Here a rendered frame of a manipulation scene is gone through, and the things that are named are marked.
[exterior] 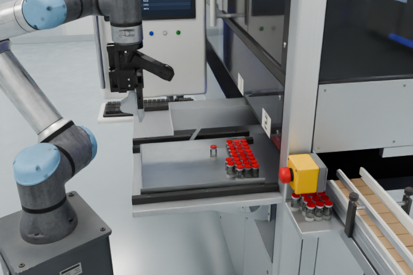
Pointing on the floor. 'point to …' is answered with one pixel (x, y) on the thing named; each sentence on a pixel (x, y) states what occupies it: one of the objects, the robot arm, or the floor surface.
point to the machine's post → (299, 97)
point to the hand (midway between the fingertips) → (142, 116)
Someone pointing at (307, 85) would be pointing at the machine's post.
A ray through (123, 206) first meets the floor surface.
